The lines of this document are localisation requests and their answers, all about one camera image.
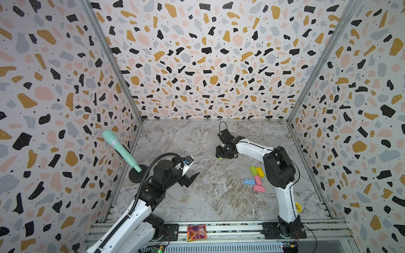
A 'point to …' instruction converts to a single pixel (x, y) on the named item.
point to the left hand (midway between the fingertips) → (193, 164)
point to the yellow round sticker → (298, 207)
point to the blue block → (247, 181)
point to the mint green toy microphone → (111, 137)
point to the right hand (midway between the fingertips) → (221, 155)
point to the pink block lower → (259, 188)
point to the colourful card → (196, 232)
